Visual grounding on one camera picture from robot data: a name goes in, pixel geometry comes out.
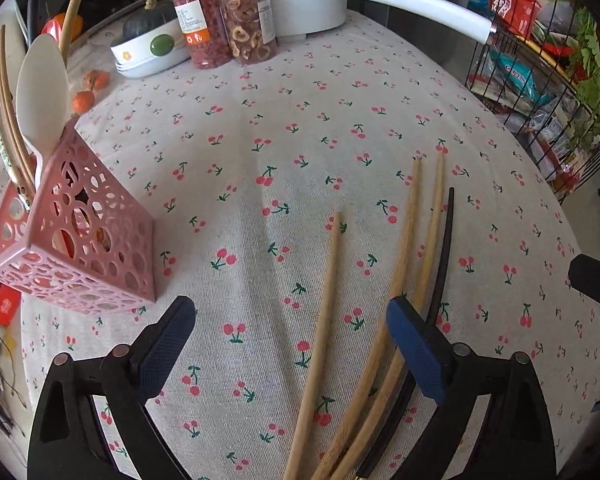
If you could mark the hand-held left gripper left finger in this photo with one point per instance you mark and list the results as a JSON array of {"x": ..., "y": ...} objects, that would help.
[{"x": 165, "y": 340}]

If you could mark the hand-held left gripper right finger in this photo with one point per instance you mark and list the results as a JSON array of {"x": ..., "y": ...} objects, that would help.
[{"x": 415, "y": 355}]

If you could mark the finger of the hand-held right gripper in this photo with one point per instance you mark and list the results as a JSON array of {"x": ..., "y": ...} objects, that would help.
[{"x": 592, "y": 280}]

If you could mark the pink perforated utensil holder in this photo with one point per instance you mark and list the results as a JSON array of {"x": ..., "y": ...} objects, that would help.
[{"x": 105, "y": 260}]

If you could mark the black chopstick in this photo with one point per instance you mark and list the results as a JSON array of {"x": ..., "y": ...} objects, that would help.
[{"x": 447, "y": 240}]

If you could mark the white plastic spoon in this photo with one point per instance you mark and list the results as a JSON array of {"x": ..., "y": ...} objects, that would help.
[{"x": 42, "y": 90}]

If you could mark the red box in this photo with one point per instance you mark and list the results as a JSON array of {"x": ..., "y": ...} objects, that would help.
[{"x": 5, "y": 305}]

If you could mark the blue snack packet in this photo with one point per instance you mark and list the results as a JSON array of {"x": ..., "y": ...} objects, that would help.
[{"x": 515, "y": 77}]

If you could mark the leafy green herbs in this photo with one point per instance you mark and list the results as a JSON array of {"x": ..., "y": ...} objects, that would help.
[{"x": 595, "y": 60}]

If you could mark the cherry print tablecloth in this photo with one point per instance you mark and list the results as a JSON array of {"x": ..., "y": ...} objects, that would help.
[{"x": 280, "y": 135}]

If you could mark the small tangerine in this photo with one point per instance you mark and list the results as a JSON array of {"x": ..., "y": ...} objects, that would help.
[
  {"x": 97, "y": 80},
  {"x": 83, "y": 101}
]

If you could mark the white flower print bowl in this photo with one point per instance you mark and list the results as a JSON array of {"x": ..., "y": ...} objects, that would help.
[{"x": 140, "y": 62}]

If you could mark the jar of red dried fruit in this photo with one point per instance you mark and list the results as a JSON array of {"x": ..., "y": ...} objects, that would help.
[{"x": 205, "y": 35}]

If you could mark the jar of dried fruit rings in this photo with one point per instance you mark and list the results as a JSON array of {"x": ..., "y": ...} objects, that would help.
[{"x": 245, "y": 35}]

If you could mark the green kabocha squash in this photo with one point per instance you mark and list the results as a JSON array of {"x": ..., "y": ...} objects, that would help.
[{"x": 145, "y": 22}]

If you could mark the large orange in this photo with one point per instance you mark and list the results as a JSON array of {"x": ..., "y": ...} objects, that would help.
[{"x": 55, "y": 25}]

